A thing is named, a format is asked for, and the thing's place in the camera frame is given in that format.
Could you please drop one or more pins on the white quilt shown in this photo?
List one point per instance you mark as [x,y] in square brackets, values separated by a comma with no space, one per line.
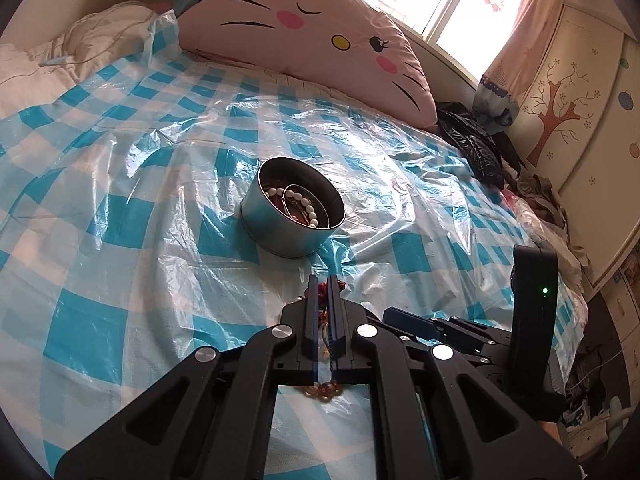
[60,55]

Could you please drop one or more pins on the floor clutter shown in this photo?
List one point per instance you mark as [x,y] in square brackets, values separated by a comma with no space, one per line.
[595,400]

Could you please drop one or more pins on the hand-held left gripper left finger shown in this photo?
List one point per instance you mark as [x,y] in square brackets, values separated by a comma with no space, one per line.
[312,330]

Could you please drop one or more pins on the blue checkered plastic sheet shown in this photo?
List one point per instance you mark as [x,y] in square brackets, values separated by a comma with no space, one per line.
[150,210]

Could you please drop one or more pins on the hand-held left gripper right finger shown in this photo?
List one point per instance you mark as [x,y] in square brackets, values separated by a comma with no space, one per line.
[342,330]

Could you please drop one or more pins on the round metal tin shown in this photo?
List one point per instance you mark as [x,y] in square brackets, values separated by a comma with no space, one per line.
[277,232]

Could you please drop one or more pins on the black puffer jacket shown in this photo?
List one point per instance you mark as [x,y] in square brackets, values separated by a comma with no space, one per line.
[475,150]

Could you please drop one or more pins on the window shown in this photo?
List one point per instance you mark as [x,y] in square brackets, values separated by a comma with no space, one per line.
[440,5]

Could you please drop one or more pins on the clear plastic bag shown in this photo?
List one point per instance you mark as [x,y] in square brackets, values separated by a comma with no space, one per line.
[525,210]

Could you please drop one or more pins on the pile of clothes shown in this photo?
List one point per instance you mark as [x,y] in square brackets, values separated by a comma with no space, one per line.
[547,200]

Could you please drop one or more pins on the silver bangle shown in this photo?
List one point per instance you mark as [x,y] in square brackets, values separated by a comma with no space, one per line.
[327,210]

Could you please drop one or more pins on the pink cat face pillow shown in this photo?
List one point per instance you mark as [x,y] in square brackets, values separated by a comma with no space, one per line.
[320,35]

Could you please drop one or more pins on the pink curtain with blue hem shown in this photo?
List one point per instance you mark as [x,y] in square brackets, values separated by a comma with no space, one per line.
[515,60]

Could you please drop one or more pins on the wardrobe with tree decal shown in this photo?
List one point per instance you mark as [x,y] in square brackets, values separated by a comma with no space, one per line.
[590,125]

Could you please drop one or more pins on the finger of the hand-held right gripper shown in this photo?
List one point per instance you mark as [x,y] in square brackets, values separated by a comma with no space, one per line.
[402,319]
[472,334]

